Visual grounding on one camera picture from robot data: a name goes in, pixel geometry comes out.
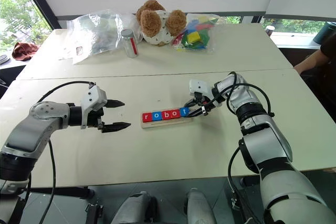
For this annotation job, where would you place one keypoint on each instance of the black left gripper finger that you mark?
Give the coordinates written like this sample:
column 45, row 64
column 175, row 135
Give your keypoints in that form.
column 113, row 104
column 115, row 127

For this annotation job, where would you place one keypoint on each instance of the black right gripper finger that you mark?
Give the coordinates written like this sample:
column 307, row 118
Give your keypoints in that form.
column 190, row 103
column 197, row 113

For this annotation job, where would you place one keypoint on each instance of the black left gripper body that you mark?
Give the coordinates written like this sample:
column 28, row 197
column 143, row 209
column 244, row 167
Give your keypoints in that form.
column 94, row 119

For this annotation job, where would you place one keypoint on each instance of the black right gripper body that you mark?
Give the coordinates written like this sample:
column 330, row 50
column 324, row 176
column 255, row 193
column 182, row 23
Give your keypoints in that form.
column 203, row 102

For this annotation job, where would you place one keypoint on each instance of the red letter tile o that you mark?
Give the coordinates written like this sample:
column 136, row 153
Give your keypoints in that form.
column 175, row 114

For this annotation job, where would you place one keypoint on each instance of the red letter tile b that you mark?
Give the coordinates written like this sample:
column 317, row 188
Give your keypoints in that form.
column 166, row 115

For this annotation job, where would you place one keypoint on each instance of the wooden letter tray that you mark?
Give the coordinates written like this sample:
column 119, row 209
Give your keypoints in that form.
column 168, row 124

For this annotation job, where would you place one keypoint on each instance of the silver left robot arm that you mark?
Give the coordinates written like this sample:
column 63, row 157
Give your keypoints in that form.
column 29, row 132

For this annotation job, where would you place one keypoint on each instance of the person's bare forearm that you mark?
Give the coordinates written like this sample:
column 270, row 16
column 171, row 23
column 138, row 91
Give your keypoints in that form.
column 309, row 62

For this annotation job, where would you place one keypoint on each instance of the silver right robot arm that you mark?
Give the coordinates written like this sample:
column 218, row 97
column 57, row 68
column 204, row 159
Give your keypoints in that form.
column 273, row 155

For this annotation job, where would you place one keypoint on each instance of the red letter tile r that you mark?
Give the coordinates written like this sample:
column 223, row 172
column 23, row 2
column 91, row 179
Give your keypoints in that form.
column 147, row 117

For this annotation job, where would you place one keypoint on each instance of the blue letter tile o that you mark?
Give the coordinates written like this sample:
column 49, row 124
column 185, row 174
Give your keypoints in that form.
column 156, row 116

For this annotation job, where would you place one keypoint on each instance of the bag of colourful building blocks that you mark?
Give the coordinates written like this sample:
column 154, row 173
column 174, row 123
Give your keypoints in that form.
column 197, row 37

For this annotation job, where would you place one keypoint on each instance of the grey rounded robot leg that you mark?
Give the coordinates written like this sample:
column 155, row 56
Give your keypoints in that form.
column 134, row 209
column 200, row 208

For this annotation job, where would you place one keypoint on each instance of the glass jar with red label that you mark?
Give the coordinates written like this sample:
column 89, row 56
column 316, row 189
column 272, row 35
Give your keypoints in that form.
column 130, row 45

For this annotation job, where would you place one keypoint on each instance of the clear plastic bag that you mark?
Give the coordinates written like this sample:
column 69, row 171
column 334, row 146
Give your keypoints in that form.
column 94, row 35

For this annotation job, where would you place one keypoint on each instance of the brown and white teddy bear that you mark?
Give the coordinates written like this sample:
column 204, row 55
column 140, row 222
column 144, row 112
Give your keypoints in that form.
column 152, row 24

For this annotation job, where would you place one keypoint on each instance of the paper cup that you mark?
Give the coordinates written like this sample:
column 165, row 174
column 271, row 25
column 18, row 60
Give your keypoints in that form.
column 270, row 31

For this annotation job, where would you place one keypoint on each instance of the brown crumpled cloth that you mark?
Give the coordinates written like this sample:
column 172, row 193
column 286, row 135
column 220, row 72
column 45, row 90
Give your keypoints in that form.
column 25, row 51

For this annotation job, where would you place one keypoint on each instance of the white stack on sill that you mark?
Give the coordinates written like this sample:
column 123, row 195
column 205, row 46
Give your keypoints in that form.
column 3, row 59

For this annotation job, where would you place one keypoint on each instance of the dark green drinking bottle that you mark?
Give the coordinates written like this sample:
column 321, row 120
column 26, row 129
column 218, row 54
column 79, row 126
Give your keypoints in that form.
column 324, row 33

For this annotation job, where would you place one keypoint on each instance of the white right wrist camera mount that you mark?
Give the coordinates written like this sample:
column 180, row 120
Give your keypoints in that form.
column 198, row 86

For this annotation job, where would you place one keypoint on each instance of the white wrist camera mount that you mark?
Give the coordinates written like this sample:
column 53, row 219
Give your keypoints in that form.
column 198, row 86
column 93, row 98

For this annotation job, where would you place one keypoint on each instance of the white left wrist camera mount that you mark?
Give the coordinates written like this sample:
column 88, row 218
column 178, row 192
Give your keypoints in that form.
column 93, row 98

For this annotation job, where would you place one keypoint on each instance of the black table frame bar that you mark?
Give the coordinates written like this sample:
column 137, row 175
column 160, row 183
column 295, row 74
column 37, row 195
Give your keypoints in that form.
column 63, row 192

